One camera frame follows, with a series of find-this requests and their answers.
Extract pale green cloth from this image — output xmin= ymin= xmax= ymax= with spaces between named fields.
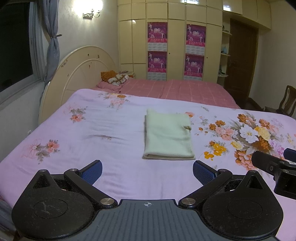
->
xmin=143 ymin=109 xmax=195 ymax=160

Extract dark wooden chair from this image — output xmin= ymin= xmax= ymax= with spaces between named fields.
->
xmin=264 ymin=85 xmax=296 ymax=117

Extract lilac floral bed sheet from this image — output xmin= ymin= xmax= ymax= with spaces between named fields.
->
xmin=1 ymin=89 xmax=295 ymax=240

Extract pink checked bedspread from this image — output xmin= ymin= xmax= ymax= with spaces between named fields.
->
xmin=94 ymin=78 xmax=239 ymax=108

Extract orange patterned pillow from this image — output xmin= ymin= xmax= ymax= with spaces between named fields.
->
xmin=101 ymin=70 xmax=135 ymax=86

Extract cream rounded headboard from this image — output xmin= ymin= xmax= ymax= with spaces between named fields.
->
xmin=38 ymin=45 xmax=118 ymax=124

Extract cream corner shelves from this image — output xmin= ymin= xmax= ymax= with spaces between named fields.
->
xmin=217 ymin=15 xmax=232 ymax=86

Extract lower right magenta poster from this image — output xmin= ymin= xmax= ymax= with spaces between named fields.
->
xmin=184 ymin=54 xmax=204 ymax=81

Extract magenta poster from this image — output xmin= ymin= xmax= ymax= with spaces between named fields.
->
xmin=147 ymin=51 xmax=167 ymax=81
xmin=185 ymin=24 xmax=206 ymax=56
xmin=184 ymin=54 xmax=204 ymax=81
xmin=147 ymin=22 xmax=168 ymax=52

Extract dark wooden door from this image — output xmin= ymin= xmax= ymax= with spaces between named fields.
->
xmin=224 ymin=19 xmax=258 ymax=108

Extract lower left magenta poster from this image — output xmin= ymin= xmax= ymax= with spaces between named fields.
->
xmin=147 ymin=51 xmax=167 ymax=81

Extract upper right magenta poster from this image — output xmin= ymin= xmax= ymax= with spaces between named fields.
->
xmin=185 ymin=24 xmax=206 ymax=56

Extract dark window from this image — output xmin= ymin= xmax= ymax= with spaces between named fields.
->
xmin=1 ymin=1 xmax=45 ymax=103

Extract cream wardrobe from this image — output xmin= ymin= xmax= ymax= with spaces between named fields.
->
xmin=117 ymin=1 xmax=271 ymax=83

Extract upper left magenta poster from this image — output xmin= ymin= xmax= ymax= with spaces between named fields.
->
xmin=147 ymin=22 xmax=168 ymax=52

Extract grey tied curtain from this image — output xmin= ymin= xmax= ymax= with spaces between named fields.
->
xmin=39 ymin=0 xmax=63 ymax=82

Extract wall lamp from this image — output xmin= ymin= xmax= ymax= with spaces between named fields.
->
xmin=83 ymin=9 xmax=100 ymax=20

